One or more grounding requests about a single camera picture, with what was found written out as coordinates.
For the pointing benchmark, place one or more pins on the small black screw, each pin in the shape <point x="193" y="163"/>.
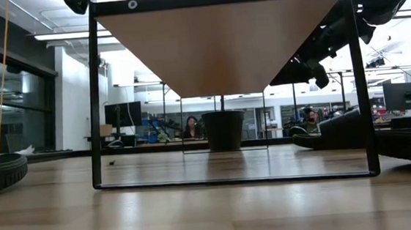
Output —
<point x="112" y="162"/>

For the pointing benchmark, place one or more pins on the black-framed wooden shelf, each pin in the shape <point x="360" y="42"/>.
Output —
<point x="218" y="48"/>

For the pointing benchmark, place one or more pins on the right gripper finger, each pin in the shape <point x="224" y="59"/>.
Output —
<point x="322" y="76"/>

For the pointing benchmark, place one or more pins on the black chair back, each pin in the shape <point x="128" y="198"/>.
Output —
<point x="298" y="128"/>

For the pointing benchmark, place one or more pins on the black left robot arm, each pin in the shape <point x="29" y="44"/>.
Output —
<point x="77" y="2"/>

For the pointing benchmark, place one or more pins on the black computer monitor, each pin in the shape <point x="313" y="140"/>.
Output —
<point x="406" y="95"/>
<point x="124" y="114"/>

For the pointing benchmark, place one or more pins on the black plant pot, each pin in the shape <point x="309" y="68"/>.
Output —
<point x="224" y="132"/>

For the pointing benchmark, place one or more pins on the person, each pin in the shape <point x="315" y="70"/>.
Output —
<point x="191" y="125"/>

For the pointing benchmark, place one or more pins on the brown cardboard box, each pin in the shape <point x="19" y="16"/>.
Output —
<point x="106" y="130"/>

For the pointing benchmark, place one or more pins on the black track spotlights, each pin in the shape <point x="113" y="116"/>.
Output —
<point x="376" y="63"/>

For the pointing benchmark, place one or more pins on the white crumpled cloth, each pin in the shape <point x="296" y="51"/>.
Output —
<point x="24" y="150"/>

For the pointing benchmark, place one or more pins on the black office desk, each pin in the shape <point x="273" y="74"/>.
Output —
<point x="126" y="140"/>

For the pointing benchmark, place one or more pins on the long fluorescent light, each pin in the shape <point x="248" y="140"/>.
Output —
<point x="63" y="36"/>

